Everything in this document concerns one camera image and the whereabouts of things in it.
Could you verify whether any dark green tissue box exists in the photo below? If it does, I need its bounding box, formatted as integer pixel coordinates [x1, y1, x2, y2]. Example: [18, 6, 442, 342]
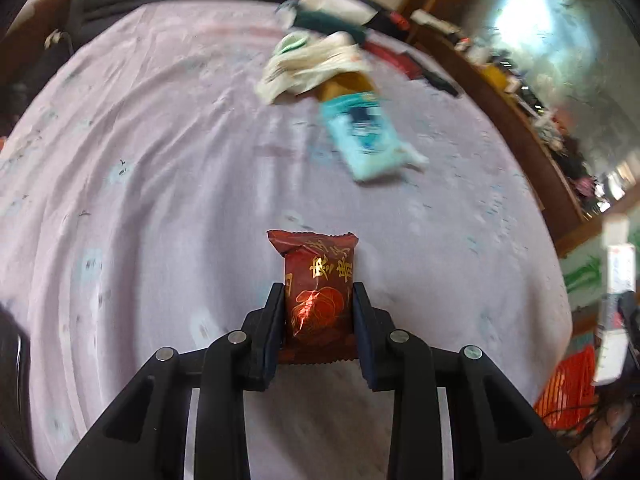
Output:
[277, 0, 376, 43]

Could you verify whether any brown armchair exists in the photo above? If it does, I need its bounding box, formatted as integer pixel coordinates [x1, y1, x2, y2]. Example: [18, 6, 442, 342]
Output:
[0, 0, 73, 61]

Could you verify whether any dark red snack packet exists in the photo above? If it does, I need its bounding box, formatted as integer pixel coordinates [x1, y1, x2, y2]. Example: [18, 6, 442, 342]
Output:
[266, 229, 361, 365]

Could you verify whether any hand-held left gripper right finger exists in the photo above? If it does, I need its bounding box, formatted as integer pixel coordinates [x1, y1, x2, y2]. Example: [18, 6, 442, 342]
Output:
[352, 282, 583, 480]

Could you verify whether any bamboo painted panel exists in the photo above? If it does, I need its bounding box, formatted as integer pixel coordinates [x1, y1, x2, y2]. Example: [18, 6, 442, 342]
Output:
[560, 240, 608, 311]

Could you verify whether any frosted glass panel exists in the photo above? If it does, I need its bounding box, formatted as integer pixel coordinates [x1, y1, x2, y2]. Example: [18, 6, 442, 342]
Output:
[460, 0, 640, 186]

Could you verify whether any white charger with cable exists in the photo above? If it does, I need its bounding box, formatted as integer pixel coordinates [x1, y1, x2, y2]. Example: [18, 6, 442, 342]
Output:
[44, 30, 76, 56]

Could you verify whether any wooden cabinet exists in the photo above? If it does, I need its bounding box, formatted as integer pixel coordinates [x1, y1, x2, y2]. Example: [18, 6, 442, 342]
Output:
[395, 0, 606, 256]

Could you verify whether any teal tissue pack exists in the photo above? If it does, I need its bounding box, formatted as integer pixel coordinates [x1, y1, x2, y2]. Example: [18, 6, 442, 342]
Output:
[317, 91, 431, 183]

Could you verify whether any yellow brown packet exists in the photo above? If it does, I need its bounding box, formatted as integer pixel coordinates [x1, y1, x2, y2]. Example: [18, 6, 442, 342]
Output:
[317, 72, 378, 103]

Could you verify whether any white blue medicine box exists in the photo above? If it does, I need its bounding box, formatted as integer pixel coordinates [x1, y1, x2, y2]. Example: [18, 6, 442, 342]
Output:
[592, 215, 637, 387]

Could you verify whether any black case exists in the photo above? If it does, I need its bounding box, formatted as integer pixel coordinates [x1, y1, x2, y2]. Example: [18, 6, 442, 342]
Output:
[415, 65, 461, 98]

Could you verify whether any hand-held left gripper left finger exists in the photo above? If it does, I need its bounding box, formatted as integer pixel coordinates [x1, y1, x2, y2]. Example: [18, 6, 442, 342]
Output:
[56, 282, 287, 480]

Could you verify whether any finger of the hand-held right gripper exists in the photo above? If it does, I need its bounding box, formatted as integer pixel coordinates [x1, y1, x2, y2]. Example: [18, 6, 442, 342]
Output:
[617, 290, 640, 346]

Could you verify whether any white book stack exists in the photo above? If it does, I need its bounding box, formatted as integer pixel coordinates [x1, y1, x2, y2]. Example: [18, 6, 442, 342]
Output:
[410, 9, 463, 33]

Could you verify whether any red wallet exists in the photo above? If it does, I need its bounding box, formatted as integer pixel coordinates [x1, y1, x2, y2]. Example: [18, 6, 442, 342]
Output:
[362, 40, 423, 81]

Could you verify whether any white plastic bag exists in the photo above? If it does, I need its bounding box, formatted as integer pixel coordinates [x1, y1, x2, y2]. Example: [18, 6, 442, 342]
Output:
[255, 31, 373, 106]

